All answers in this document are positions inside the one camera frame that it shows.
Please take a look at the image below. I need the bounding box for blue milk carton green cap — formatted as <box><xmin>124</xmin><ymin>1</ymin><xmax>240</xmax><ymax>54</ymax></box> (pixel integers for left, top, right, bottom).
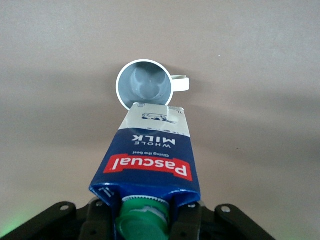
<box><xmin>88</xmin><ymin>101</ymin><xmax>202</xmax><ymax>240</ymax></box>

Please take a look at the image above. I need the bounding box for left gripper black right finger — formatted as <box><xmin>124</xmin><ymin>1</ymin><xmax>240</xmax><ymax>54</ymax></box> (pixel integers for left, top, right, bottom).
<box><xmin>170</xmin><ymin>200</ymin><xmax>276</xmax><ymax>240</ymax></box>

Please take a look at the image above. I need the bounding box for white mug grey inside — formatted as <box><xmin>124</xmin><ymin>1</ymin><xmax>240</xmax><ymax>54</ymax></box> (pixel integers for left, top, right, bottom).
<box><xmin>115</xmin><ymin>58</ymin><xmax>191</xmax><ymax>111</ymax></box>

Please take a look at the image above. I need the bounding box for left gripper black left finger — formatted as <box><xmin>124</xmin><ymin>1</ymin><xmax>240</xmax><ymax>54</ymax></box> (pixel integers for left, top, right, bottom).
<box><xmin>0</xmin><ymin>197</ymin><xmax>115</xmax><ymax>240</ymax></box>

